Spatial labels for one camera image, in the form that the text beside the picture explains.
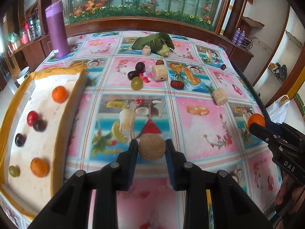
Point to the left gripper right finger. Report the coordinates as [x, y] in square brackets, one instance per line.
[232, 207]

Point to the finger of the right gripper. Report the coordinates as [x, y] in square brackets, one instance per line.
[271, 141]
[282, 130]

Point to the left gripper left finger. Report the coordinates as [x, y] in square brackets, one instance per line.
[69, 207]

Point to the orange mandarin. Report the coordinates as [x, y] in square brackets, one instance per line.
[39, 167]
[59, 94]
[256, 118]

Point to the green grape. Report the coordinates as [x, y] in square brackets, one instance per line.
[136, 83]
[14, 171]

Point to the large cream banana chunk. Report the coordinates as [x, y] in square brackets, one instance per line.
[220, 97]

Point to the small dark plum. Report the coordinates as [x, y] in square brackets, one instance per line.
[20, 139]

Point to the large dark plum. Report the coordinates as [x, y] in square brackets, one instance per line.
[39, 125]

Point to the tan round fruit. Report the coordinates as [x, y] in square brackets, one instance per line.
[151, 146]

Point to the red date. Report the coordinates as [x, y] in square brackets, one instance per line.
[178, 85]

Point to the person's right hand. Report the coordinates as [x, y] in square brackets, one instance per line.
[289, 204]

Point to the white plastic bag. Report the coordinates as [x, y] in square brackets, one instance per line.
[283, 110]

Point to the white foam tray yellow tape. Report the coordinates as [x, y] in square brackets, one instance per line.
[27, 193]

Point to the colourful printed tablecloth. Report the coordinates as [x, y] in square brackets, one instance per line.
[213, 137]

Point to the purple spray cans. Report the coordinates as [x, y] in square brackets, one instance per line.
[238, 37]

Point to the cream block with holes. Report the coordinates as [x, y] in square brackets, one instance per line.
[159, 72]

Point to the brown chestnut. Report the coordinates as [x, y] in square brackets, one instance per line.
[159, 62]

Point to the green leafy vegetable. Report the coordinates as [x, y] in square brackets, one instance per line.
[159, 43]

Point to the dark grape pair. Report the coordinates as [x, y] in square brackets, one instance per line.
[139, 69]

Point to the small cream chunk by vegetable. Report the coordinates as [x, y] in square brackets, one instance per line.
[146, 51]

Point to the purple thermos bottle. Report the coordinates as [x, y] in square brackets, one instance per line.
[56, 28]

